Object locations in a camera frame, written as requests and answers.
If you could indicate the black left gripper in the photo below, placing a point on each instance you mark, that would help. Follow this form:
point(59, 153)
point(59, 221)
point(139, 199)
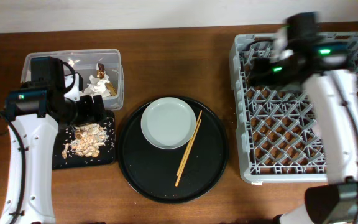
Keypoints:
point(89, 116)

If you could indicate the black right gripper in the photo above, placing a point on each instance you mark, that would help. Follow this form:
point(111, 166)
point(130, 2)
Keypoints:
point(265, 73)

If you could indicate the white tissue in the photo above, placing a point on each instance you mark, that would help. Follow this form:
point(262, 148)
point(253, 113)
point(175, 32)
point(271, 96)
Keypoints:
point(97, 86)

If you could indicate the grey round plate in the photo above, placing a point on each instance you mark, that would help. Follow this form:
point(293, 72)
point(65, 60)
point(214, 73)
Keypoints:
point(168, 123)

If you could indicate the wooden chopstick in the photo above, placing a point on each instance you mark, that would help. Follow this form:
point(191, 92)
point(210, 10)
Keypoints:
point(188, 145)
point(186, 158)

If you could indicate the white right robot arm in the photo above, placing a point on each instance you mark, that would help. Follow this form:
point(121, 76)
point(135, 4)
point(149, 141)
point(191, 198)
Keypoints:
point(301, 56)

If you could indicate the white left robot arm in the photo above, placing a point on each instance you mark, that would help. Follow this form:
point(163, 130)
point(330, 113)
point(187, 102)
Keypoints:
point(33, 114)

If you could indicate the clear plastic waste bin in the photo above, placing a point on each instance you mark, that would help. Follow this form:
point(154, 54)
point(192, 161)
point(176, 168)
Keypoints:
point(84, 62)

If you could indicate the grey dishwasher rack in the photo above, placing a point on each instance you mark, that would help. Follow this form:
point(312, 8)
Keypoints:
point(275, 140)

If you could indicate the food scraps and rice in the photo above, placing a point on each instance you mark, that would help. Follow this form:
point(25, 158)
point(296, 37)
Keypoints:
point(87, 141)

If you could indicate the black rectangular tray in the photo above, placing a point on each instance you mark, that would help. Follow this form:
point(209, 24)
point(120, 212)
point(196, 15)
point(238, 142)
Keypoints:
point(107, 152)

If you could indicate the brown wrapper scrap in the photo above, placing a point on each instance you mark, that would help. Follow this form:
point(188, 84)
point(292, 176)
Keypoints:
point(102, 75)

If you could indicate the round black serving tray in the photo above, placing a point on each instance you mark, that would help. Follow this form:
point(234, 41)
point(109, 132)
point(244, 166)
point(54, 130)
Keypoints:
point(152, 171)

